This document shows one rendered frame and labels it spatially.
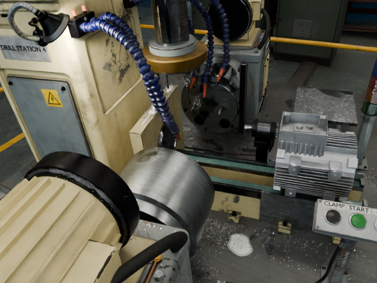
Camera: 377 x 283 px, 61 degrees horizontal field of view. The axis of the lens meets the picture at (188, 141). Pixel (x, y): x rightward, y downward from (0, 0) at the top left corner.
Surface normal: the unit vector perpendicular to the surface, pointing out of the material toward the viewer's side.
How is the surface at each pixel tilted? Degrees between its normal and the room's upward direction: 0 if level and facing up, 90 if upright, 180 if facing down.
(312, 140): 90
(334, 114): 0
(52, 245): 41
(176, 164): 21
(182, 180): 36
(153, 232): 0
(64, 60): 90
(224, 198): 90
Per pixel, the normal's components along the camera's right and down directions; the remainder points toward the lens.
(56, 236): 0.56, -0.53
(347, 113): -0.07, -0.80
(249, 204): -0.32, 0.58
